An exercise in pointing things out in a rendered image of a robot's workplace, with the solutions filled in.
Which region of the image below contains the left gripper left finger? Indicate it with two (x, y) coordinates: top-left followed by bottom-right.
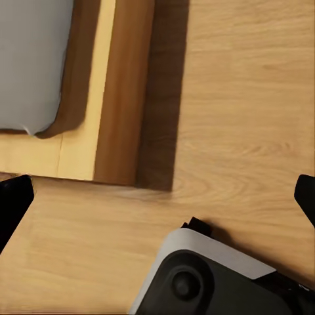
(0, 175), (34, 254)

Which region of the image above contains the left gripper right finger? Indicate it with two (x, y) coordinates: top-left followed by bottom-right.
(294, 174), (315, 227)

